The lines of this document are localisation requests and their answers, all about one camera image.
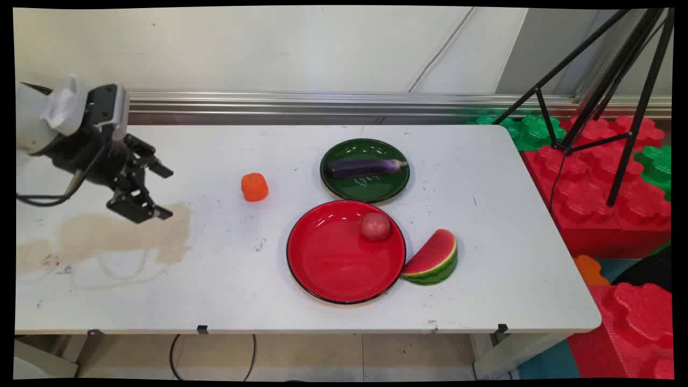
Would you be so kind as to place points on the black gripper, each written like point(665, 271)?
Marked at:
point(91, 153)

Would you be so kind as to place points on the purple toy eggplant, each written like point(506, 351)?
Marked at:
point(365, 167)

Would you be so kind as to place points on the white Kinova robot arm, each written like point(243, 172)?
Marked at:
point(32, 121)

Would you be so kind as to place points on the orange toy fruit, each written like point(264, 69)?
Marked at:
point(254, 187)

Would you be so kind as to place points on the white table leg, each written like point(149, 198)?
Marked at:
point(510, 355)
point(43, 360)

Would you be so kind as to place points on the red plate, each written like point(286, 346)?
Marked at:
point(333, 258)

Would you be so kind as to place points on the dark green plate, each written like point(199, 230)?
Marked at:
point(371, 188)

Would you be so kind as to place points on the red toy apple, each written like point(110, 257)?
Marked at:
point(375, 226)

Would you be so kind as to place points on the toy watermelon slice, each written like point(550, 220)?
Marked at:
point(432, 258)

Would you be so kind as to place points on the green foam block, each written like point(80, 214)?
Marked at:
point(529, 131)
point(657, 166)

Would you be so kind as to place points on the large red foam block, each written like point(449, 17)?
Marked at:
point(586, 188)

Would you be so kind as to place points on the teal floor mat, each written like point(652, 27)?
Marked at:
point(548, 365)

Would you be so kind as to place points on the orange foam piece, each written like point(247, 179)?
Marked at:
point(589, 270)

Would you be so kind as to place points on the black tripod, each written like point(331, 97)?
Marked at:
point(639, 102)

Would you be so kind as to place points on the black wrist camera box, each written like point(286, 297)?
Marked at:
point(107, 105)

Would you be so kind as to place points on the aluminium rail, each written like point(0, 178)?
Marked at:
point(322, 105)

